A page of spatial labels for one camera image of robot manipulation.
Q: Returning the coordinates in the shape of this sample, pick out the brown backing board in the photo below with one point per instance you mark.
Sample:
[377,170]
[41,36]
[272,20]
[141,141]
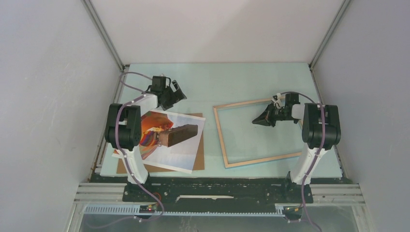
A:
[201,153]

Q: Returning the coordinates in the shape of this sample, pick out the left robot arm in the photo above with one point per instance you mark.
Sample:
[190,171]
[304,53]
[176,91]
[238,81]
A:
[123,128]

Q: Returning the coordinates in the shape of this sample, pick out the colourful balloon photo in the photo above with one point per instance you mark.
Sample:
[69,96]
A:
[179,153]

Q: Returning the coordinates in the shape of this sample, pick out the dark brown wooden block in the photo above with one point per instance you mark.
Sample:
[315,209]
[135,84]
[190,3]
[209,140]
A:
[174,136]

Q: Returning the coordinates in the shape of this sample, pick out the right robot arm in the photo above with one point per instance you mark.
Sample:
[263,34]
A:
[321,129]

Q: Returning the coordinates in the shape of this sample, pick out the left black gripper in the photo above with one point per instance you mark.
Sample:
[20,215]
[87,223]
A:
[176,96]

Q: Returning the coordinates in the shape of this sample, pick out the right corner aluminium post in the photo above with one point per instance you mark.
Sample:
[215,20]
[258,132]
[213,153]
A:
[329,33]

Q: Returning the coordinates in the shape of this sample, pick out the wooden picture frame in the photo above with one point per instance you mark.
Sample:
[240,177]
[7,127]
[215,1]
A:
[227,164]

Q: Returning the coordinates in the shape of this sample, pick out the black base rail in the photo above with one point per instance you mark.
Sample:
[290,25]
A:
[218,195]

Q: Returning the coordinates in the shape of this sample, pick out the left corner aluminium post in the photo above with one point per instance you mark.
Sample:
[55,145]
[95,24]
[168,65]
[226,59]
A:
[96,20]

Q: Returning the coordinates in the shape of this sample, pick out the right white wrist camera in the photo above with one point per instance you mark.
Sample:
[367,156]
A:
[276,100]

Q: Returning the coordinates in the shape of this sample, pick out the aluminium mounting profile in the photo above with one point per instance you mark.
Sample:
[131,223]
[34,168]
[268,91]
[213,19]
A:
[106,198]

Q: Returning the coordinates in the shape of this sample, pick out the corner aluminium post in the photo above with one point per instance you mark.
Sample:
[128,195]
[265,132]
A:
[96,20]
[329,33]

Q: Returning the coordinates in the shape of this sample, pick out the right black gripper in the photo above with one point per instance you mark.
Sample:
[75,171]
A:
[265,118]

